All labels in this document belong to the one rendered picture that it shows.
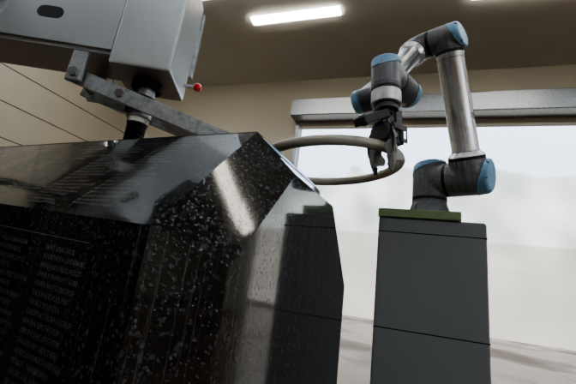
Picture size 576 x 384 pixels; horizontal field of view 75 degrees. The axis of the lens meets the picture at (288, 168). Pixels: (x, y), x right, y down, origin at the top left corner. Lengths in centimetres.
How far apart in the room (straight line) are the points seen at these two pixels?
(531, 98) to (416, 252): 473
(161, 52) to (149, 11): 16
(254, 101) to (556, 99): 461
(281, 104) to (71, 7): 550
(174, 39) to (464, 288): 134
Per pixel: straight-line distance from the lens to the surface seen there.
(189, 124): 124
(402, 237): 159
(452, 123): 174
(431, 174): 177
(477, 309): 158
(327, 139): 103
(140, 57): 133
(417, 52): 177
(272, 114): 673
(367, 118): 106
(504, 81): 654
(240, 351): 61
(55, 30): 148
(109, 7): 148
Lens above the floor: 54
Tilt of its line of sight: 17 degrees up
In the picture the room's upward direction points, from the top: 8 degrees clockwise
